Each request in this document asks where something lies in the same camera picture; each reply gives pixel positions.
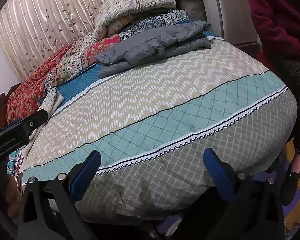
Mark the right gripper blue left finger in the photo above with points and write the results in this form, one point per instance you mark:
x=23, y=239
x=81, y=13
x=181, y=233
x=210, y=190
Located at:
x=81, y=175

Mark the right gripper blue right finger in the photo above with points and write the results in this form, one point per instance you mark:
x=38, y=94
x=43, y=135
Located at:
x=222, y=174

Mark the grey puffer jacket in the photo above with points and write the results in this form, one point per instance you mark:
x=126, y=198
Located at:
x=153, y=45

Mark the teal patterned pillow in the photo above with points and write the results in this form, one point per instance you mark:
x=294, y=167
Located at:
x=15, y=160

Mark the patterned bed sheet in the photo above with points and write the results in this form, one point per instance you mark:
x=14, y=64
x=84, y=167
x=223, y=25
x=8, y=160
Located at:
x=151, y=125

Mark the red floral patchwork quilt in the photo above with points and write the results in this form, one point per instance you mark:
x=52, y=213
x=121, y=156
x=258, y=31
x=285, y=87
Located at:
x=71, y=60

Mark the cream floral curtain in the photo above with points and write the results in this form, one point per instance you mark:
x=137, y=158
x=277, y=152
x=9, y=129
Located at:
x=31, y=31

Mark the person in maroon sweater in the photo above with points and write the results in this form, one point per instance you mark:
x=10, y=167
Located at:
x=277, y=22

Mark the white cabinet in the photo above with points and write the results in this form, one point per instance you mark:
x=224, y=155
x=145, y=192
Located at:
x=231, y=20

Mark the cream patterned folded comforter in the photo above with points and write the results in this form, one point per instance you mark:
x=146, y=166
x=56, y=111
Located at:
x=112, y=10

